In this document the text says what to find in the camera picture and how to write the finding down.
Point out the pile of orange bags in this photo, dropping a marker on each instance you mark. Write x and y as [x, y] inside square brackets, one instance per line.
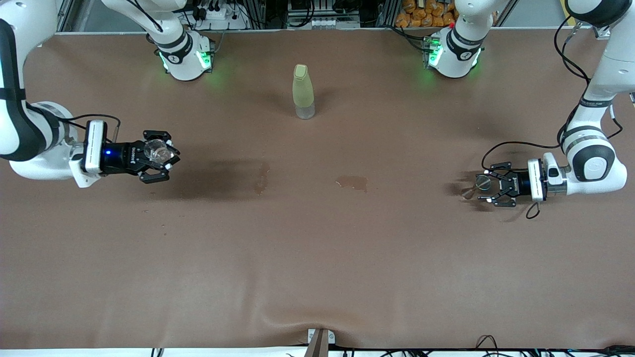
[421, 17]

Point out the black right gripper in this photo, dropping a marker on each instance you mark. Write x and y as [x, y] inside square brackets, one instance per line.
[120, 156]

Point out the elongated liquid puddle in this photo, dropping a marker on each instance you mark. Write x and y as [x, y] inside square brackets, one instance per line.
[260, 184]

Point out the green bottle with glass base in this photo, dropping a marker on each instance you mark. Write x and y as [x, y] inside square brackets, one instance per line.
[302, 89]

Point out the small liquid puddle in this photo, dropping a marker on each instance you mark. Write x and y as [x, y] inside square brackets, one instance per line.
[354, 183]

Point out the steel double jigger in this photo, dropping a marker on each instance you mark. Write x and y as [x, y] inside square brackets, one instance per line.
[482, 183]

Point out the clear glass beaker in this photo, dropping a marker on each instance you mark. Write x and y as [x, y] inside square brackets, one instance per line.
[158, 151]

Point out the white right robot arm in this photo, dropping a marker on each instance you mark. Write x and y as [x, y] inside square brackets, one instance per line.
[44, 166]

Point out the aluminium frame post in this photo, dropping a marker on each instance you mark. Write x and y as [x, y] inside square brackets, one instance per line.
[64, 15]

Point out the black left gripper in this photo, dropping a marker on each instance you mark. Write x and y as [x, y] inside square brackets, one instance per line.
[519, 185]

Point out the white power strip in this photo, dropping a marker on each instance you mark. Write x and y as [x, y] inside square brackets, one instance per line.
[218, 15]

